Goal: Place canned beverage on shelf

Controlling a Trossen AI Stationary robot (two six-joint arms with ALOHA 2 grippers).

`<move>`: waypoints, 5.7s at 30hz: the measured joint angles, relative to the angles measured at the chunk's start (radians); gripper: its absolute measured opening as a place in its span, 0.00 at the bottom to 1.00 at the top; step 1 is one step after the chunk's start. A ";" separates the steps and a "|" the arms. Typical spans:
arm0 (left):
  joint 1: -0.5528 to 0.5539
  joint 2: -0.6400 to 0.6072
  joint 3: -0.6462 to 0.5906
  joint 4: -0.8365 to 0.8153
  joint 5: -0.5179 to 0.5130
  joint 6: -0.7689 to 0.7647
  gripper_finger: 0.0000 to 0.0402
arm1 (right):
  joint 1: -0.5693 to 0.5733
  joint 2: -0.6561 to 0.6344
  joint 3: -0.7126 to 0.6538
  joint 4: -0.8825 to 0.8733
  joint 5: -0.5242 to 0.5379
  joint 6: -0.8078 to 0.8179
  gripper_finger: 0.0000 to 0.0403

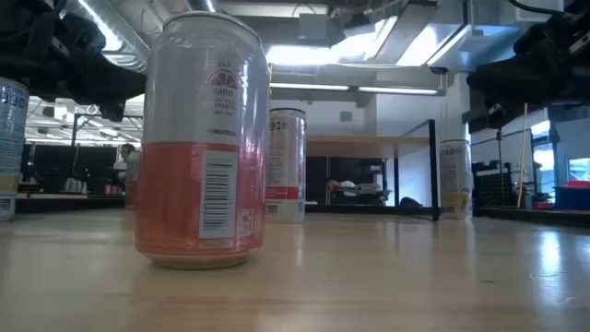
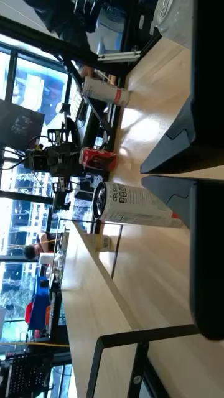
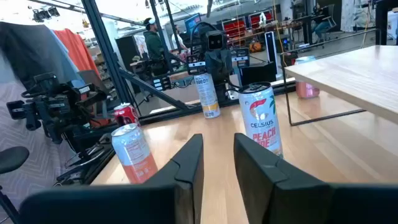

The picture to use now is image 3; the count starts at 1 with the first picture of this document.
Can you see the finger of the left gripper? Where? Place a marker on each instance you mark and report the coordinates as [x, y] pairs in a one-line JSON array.
[[211, 67], [224, 66]]

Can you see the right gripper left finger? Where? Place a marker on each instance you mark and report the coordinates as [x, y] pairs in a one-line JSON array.
[[174, 193]]

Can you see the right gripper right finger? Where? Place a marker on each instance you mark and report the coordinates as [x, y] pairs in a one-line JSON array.
[[273, 193]]

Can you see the white tall can yellow print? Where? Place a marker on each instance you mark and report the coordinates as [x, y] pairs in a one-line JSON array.
[[206, 96]]

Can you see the orange and white seltzer can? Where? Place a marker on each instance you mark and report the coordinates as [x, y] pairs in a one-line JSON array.
[[133, 152]]

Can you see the white Celsius peach can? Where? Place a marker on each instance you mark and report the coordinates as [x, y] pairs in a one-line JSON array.
[[261, 121]]

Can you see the pink beverage can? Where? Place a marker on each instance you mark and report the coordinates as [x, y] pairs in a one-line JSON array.
[[306, 90]]

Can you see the red soda can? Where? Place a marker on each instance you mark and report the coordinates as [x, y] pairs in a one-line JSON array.
[[126, 114]]

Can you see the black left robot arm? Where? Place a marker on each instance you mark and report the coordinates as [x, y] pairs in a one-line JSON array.
[[222, 92]]

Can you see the wooden shelf black metal legs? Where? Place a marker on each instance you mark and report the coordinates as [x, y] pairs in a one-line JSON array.
[[357, 74]]

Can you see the black box case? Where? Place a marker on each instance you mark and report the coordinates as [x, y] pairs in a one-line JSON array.
[[258, 73]]

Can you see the red storage bin rack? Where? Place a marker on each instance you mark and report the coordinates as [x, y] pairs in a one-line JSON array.
[[234, 28], [259, 19]]

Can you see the black tower white trim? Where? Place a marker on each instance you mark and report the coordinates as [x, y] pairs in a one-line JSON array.
[[271, 53]]

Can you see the person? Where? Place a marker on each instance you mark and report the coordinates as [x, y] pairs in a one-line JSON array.
[[320, 26], [154, 43], [178, 39]]

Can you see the blue lit monitor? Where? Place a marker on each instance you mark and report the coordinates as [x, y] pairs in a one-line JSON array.
[[192, 22]]

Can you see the black cabinet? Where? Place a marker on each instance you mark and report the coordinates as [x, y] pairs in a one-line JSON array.
[[127, 49]]

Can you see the white hanging sheet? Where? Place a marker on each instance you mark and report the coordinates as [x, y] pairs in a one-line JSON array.
[[353, 14]]

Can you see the orange hanging cloth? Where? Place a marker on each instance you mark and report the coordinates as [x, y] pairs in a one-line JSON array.
[[74, 49]]

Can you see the black stool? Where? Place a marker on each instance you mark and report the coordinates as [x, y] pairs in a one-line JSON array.
[[12, 158]]

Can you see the black studio light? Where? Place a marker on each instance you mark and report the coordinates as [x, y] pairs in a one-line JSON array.
[[45, 14]]

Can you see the dark hanging cloth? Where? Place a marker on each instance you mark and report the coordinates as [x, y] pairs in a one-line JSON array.
[[31, 49]]

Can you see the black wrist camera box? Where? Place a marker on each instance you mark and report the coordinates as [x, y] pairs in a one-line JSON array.
[[215, 40]]

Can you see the black aluminium station frame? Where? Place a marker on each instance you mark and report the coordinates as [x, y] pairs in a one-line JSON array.
[[105, 53]]

